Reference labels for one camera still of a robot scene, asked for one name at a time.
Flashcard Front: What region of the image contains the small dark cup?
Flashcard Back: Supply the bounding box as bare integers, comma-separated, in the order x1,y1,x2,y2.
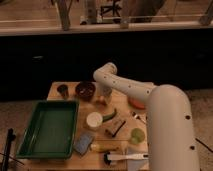
57,84,69,100

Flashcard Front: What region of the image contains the orange plastic bowl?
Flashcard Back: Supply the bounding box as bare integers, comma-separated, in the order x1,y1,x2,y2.
128,98,145,110

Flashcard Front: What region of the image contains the black floor cable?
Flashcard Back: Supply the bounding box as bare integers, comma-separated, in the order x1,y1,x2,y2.
195,137,213,155

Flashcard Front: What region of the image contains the green plastic tray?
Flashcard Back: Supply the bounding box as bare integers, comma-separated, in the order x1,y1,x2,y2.
16,100,79,159

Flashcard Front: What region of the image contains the brown rectangular box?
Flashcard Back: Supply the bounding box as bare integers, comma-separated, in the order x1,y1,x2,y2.
105,117,126,137

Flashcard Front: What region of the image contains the white paper cup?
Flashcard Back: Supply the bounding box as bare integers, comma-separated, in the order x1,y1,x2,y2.
86,112,103,130

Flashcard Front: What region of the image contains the black tripod stand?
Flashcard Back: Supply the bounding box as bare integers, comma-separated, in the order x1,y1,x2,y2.
0,128,23,171

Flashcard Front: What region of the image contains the green chili pepper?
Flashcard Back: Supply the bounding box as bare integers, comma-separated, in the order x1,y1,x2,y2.
103,108,117,122

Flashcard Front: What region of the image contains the white black-bristled brush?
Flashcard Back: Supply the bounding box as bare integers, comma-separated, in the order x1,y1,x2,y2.
104,152,148,165

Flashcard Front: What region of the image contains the small yellow-red apple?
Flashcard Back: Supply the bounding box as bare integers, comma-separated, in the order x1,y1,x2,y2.
97,96,107,106

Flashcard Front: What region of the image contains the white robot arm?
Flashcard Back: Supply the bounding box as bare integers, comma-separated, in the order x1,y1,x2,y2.
93,62,200,171

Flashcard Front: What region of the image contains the grey folded cloth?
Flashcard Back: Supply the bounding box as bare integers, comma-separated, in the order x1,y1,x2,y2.
126,147,148,171

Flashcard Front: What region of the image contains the dark brown bowl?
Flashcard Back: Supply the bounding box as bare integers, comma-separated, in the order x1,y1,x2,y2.
75,81,96,101

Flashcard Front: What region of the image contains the yellow banana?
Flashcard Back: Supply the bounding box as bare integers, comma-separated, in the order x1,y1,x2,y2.
90,144,118,153

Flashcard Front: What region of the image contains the blue sponge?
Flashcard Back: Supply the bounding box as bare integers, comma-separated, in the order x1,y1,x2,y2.
74,132,94,155

